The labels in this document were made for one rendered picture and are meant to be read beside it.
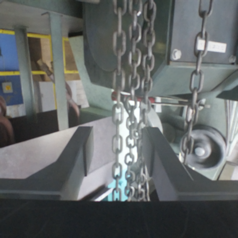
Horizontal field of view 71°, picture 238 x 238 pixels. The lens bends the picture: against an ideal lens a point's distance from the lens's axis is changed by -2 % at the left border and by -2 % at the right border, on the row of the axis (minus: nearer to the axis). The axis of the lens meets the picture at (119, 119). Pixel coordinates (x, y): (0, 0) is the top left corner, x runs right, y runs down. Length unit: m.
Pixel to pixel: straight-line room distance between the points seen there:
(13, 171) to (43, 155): 0.11
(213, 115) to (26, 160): 1.13
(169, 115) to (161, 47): 1.12
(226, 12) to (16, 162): 0.73
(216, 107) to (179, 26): 1.02
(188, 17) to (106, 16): 0.20
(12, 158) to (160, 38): 0.59
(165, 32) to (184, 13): 0.04
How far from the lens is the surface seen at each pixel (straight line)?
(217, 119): 1.32
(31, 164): 0.74
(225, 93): 0.66
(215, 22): 0.41
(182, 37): 0.34
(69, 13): 0.76
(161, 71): 0.33
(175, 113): 1.40
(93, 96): 1.11
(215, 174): 1.47
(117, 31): 0.23
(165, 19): 0.33
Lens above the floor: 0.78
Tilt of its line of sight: 17 degrees up
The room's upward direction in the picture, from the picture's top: 179 degrees counter-clockwise
